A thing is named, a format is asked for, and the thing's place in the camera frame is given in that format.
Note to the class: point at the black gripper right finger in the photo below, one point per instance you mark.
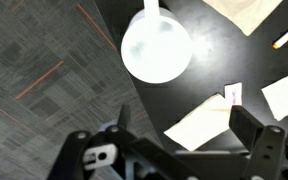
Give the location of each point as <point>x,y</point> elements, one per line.
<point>267,153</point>

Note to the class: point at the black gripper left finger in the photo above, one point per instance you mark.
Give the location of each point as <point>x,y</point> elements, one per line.
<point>74,156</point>

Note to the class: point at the white mug with tan base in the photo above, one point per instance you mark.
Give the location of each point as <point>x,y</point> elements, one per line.
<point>155,46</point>

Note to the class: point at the brown envelope with pink label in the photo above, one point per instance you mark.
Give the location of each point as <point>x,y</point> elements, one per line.
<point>284,96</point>

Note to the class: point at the pink sticky note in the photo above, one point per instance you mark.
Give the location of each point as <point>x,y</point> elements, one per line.
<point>234,94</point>

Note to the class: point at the large brown paper envelope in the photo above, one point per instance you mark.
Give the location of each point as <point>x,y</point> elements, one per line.
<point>200,123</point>

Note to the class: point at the black table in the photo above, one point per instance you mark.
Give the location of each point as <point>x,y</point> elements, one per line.
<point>210,66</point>

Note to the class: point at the plain brown paper envelope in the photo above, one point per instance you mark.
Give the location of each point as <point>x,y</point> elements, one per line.
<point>247,13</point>

